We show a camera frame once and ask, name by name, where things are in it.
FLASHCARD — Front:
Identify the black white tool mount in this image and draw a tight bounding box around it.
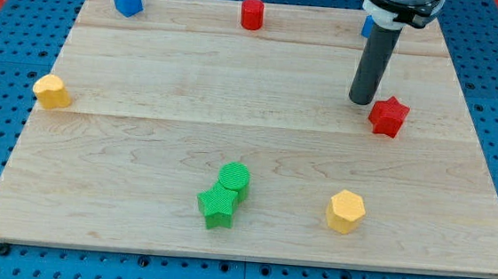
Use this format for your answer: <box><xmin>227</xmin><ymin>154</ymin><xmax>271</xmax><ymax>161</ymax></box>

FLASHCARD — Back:
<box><xmin>363</xmin><ymin>0</ymin><xmax>446</xmax><ymax>31</ymax></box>

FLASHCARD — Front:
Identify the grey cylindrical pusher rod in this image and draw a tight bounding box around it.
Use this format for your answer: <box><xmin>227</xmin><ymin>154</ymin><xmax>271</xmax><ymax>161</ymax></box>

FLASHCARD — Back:
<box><xmin>349</xmin><ymin>24</ymin><xmax>401</xmax><ymax>105</ymax></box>

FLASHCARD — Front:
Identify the red star block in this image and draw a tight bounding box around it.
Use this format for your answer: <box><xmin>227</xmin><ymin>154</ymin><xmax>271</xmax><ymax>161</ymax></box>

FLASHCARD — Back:
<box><xmin>368</xmin><ymin>96</ymin><xmax>411</xmax><ymax>139</ymax></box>

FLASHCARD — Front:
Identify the wooden board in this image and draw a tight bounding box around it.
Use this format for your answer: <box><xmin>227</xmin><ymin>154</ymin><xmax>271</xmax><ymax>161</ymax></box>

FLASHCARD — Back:
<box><xmin>0</xmin><ymin>0</ymin><xmax>498</xmax><ymax>278</ymax></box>

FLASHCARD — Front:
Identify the green star block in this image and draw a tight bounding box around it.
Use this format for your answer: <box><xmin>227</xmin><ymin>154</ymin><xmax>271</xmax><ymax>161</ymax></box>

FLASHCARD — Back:
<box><xmin>196</xmin><ymin>182</ymin><xmax>238</xmax><ymax>229</ymax></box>

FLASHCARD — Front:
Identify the blue block behind tool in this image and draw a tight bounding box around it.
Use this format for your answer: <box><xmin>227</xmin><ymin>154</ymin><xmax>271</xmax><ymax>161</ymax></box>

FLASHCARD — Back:
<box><xmin>360</xmin><ymin>15</ymin><xmax>374</xmax><ymax>38</ymax></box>

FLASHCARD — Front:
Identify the red cylinder block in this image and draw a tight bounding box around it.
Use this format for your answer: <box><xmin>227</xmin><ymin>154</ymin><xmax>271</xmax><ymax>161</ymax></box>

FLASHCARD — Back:
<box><xmin>241</xmin><ymin>0</ymin><xmax>265</xmax><ymax>30</ymax></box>

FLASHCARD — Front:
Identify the yellow hexagon block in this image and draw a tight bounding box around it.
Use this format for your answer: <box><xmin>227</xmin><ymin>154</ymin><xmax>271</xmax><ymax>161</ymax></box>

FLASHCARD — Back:
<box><xmin>325</xmin><ymin>190</ymin><xmax>366</xmax><ymax>235</ymax></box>

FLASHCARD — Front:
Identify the green cylinder block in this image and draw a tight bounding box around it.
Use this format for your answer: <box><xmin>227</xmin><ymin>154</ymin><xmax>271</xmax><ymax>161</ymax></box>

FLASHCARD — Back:
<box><xmin>218</xmin><ymin>162</ymin><xmax>250</xmax><ymax>203</ymax></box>

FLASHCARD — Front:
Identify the yellow heart block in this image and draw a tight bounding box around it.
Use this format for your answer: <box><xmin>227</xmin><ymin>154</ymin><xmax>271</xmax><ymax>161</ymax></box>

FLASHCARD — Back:
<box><xmin>32</xmin><ymin>74</ymin><xmax>72</xmax><ymax>109</ymax></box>

